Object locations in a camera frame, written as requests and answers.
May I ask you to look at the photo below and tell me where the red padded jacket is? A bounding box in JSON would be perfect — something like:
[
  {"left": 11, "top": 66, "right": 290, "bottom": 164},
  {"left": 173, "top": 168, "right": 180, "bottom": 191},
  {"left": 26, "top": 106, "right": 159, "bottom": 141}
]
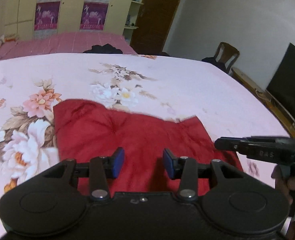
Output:
[{"left": 53, "top": 99, "right": 241, "bottom": 193}]

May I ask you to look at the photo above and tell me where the black clothing on bed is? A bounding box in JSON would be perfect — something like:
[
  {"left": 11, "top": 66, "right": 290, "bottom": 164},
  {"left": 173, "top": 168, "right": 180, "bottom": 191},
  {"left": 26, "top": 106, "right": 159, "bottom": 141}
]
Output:
[{"left": 84, "top": 44, "right": 123, "bottom": 54}]

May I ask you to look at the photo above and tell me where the person's right hand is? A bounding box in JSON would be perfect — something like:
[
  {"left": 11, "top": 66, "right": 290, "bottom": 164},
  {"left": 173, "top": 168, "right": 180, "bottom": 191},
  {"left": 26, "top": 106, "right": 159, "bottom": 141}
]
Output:
[{"left": 271, "top": 166, "right": 295, "bottom": 205}]

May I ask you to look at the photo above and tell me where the wooden tv bench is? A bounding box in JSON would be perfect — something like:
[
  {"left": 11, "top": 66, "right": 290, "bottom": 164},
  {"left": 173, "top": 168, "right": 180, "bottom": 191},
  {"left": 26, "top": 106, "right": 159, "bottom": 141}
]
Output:
[{"left": 231, "top": 67, "right": 295, "bottom": 138}]

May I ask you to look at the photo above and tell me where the white floral bed sheet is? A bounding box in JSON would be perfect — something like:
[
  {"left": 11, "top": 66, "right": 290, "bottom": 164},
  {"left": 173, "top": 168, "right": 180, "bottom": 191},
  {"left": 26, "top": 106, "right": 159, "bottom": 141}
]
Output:
[{"left": 0, "top": 54, "right": 287, "bottom": 238}]

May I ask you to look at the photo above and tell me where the black television screen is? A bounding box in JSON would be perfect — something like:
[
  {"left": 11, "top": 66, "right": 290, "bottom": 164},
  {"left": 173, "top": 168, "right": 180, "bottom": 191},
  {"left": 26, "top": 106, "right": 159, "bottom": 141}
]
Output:
[{"left": 266, "top": 43, "right": 295, "bottom": 121}]

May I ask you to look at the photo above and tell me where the wooden chair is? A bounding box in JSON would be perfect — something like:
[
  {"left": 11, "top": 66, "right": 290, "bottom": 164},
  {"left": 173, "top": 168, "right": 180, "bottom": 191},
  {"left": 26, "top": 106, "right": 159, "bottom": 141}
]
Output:
[{"left": 201, "top": 42, "right": 240, "bottom": 74}]

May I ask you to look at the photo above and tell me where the pink striped bed cover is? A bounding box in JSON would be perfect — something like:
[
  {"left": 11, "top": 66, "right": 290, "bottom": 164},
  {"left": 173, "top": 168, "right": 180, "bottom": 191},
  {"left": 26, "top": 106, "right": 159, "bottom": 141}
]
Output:
[{"left": 0, "top": 32, "right": 136, "bottom": 60}]

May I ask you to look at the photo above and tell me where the purple poster lower right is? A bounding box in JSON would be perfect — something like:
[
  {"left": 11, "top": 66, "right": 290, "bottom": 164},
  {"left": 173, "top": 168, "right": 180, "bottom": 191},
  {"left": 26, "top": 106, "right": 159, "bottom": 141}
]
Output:
[{"left": 80, "top": 2, "right": 109, "bottom": 30}]

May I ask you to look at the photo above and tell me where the purple poster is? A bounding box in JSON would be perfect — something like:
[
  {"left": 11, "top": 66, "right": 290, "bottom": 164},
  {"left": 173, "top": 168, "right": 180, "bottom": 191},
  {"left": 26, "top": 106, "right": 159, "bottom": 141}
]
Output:
[
  {"left": 80, "top": 2, "right": 109, "bottom": 30},
  {"left": 34, "top": 2, "right": 60, "bottom": 30}
]

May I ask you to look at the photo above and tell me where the dark brown door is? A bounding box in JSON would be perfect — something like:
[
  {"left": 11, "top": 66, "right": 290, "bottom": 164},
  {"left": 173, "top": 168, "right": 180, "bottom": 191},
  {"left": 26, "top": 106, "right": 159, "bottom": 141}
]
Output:
[{"left": 130, "top": 0, "right": 180, "bottom": 55}]

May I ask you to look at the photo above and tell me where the purple poster lower left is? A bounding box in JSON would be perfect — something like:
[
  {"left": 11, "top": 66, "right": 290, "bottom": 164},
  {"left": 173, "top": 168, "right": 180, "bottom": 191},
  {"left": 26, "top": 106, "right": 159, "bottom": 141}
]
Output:
[{"left": 34, "top": 2, "right": 60, "bottom": 30}]

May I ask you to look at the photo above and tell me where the cream wardrobe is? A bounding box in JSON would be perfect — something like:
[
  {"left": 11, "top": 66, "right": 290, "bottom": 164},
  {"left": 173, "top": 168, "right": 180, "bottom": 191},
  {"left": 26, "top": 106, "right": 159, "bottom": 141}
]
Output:
[{"left": 0, "top": 0, "right": 142, "bottom": 40}]

